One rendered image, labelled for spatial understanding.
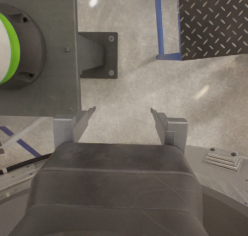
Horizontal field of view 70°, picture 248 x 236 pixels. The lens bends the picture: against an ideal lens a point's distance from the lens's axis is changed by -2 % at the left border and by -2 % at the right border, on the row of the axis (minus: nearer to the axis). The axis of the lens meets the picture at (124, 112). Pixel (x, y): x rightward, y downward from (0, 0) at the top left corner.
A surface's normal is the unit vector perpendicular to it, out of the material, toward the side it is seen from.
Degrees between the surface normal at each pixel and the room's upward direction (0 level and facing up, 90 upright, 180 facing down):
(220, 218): 52
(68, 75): 0
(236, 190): 90
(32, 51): 70
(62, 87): 0
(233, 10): 0
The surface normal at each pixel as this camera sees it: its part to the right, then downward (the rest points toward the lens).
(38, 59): 0.84, 0.38
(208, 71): -0.03, 0.29
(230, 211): -0.83, 0.25
